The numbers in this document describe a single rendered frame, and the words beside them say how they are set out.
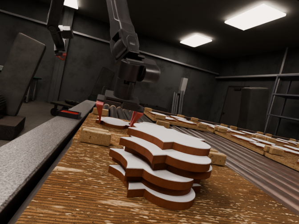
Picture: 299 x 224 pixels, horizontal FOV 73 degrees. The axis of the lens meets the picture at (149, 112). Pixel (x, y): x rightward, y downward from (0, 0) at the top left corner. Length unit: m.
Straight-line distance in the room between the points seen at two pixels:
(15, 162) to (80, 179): 0.13
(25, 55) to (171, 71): 6.04
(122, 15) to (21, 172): 0.50
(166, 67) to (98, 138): 8.29
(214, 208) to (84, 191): 0.16
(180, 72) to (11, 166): 8.66
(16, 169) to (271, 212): 0.36
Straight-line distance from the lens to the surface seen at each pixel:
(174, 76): 8.78
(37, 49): 3.94
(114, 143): 0.46
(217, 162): 0.50
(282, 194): 0.54
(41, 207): 0.23
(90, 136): 0.43
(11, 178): 0.33
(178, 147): 0.28
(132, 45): 0.60
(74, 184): 0.27
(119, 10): 0.67
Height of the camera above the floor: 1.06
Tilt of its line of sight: 5 degrees down
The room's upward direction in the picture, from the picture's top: 13 degrees clockwise
